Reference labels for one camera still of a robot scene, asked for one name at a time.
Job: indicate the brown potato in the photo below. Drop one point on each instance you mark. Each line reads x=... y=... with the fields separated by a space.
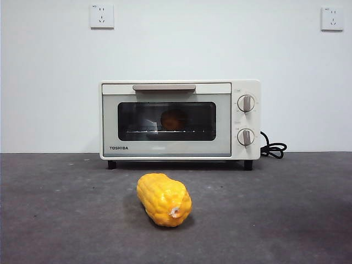
x=172 y=120

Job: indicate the cream oven knob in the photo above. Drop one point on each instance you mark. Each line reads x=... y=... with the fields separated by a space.
x=246 y=137
x=246 y=103

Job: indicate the cream Toshiba toaster oven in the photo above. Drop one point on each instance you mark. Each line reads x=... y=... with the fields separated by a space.
x=247 y=121

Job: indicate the yellow corn cob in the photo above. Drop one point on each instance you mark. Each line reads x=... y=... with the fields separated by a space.
x=162 y=198

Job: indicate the white wall socket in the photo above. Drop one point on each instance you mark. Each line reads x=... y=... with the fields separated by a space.
x=332 y=19
x=102 y=16

